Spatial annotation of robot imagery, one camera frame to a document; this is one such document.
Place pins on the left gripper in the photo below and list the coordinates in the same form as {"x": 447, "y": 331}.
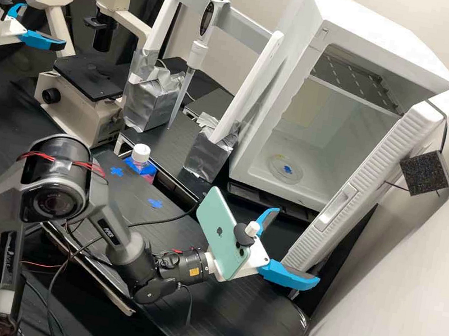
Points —
{"x": 3, "y": 28}

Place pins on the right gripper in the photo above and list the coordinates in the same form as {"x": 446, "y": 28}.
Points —
{"x": 262, "y": 259}

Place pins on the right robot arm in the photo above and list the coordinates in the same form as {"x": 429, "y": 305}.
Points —
{"x": 57, "y": 175}

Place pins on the incubator door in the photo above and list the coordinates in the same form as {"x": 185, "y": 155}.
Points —
{"x": 383, "y": 159}

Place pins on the petri dish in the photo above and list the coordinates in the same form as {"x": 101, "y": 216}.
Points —
{"x": 286, "y": 169}

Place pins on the cream microscope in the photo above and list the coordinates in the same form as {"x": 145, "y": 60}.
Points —
{"x": 77, "y": 104}

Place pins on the blue bottle holder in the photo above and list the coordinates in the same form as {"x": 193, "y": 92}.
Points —
{"x": 146, "y": 176}

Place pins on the white pipette stand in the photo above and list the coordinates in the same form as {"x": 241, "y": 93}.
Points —
{"x": 235, "y": 97}

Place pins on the small bottle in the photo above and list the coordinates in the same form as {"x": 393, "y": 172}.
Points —
{"x": 141, "y": 152}

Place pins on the pipette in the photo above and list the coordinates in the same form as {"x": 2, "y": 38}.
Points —
{"x": 208, "y": 16}

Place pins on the black tray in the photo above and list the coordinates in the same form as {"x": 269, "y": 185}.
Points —
{"x": 86, "y": 259}

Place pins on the white incubator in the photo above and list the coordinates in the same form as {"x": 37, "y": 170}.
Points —
{"x": 296, "y": 39}

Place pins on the right wrist camera phone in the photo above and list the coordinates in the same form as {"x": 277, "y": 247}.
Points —
{"x": 217, "y": 226}

